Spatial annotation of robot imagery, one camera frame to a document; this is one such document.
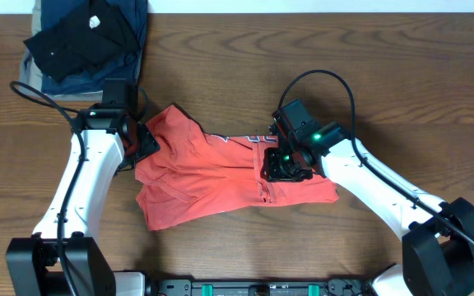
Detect red printed t-shirt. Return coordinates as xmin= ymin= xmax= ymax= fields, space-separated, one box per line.
xmin=135 ymin=105 xmax=338 ymax=230

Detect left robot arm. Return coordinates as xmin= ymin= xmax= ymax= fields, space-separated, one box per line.
xmin=6 ymin=105 xmax=160 ymax=295

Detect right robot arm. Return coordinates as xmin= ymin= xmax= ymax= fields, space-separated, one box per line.
xmin=262 ymin=122 xmax=474 ymax=295

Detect navy blue folded garment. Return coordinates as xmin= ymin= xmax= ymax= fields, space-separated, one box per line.
xmin=40 ymin=0 xmax=148 ymax=95

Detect black folded garment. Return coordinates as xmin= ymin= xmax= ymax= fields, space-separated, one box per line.
xmin=24 ymin=0 xmax=139 ymax=82

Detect grey folded trousers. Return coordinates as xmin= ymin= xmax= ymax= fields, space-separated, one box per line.
xmin=17 ymin=49 xmax=142 ymax=104

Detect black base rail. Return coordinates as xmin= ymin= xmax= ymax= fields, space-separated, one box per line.
xmin=146 ymin=279 xmax=373 ymax=296

